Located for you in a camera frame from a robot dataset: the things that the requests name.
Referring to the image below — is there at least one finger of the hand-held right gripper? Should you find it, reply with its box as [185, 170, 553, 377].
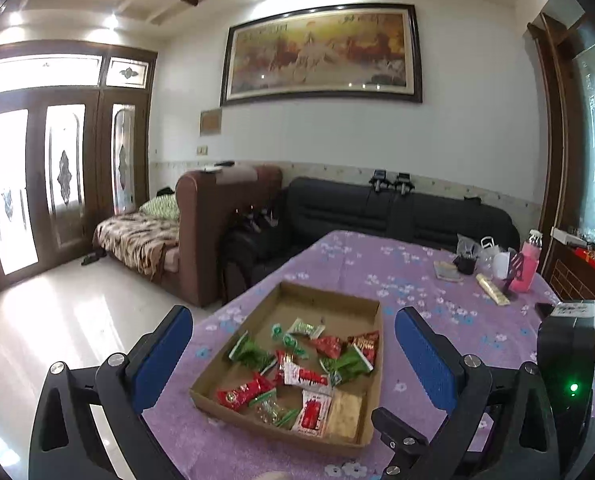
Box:
[371, 407, 451, 480]

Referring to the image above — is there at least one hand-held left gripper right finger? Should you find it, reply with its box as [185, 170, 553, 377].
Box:
[395, 306, 561, 480]

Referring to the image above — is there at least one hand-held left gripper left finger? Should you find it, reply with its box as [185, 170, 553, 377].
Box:
[28, 305, 193, 480]

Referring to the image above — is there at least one dark red snack packet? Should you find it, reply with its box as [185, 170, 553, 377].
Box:
[347, 331, 381, 363]

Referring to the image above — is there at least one beige snack packet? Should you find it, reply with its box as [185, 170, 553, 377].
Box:
[326, 391, 363, 443]

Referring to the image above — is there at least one green snack packet white label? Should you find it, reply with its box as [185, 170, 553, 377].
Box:
[320, 345, 373, 386]

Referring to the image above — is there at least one large green snack packet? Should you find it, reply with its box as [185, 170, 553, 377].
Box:
[228, 331, 277, 373]

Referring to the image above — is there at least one long red snack packet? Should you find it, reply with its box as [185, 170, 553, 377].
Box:
[216, 372, 274, 412]

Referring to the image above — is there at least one small red snack packet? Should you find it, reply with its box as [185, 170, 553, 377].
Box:
[311, 336, 348, 359]

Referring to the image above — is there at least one shallow cardboard tray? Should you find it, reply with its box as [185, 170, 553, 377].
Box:
[190, 281, 383, 458]

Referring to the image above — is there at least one narrow red snack stick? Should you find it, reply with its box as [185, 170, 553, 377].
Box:
[275, 350, 293, 386]

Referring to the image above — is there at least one red white striped snack packet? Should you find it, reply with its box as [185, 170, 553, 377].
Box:
[282, 360, 331, 393]

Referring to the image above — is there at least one clear green-trim snack packet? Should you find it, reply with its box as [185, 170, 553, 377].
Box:
[255, 400, 301, 428]

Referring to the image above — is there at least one pale green candy packet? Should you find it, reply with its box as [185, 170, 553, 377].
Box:
[286, 317, 325, 341]

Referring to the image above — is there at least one green twisted candy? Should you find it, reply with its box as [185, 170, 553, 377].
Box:
[282, 335, 311, 361]

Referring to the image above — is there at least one purple floral tablecloth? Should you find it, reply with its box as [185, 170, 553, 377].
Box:
[140, 230, 595, 480]

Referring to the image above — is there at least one small notepad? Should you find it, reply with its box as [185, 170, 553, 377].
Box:
[433, 261, 463, 283]

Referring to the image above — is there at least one pink bottle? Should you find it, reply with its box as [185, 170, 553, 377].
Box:
[508, 230, 543, 293]

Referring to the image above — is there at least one black stand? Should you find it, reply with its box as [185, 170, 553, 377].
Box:
[502, 252, 525, 301]

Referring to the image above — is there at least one yellow box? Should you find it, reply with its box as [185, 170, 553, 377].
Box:
[475, 273, 511, 306]

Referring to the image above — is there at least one white jug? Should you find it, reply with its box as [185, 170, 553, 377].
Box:
[492, 251, 513, 281]

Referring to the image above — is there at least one white box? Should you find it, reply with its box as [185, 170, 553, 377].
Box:
[550, 227, 585, 246]

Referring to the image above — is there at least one brown patterned blanket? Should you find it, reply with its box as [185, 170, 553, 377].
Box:
[94, 211, 181, 281]

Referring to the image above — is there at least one clear plastic bag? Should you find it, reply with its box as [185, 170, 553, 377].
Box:
[456, 234, 481, 261]

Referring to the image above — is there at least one white plastic bag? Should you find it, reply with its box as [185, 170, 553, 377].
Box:
[477, 236, 501, 276]

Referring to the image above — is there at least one black backpack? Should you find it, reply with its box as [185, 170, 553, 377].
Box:
[220, 207, 288, 306]

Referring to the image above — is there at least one brown sofa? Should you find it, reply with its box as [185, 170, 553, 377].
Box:
[94, 165, 283, 308]

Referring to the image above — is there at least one green pillow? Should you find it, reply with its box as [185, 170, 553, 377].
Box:
[138, 194, 181, 221]

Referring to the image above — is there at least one black leather sofa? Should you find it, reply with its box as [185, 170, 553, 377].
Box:
[222, 176, 521, 306]

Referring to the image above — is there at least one black device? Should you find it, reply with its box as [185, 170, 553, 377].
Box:
[393, 172, 417, 196]
[369, 170, 393, 195]

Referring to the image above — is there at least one wooden glass door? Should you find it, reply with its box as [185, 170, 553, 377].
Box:
[0, 40, 158, 303]

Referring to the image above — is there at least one framed landscape painting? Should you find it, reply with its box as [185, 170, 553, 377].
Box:
[220, 4, 423, 107]

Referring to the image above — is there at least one beige wall plaque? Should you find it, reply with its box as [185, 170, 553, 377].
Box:
[199, 107, 223, 137]

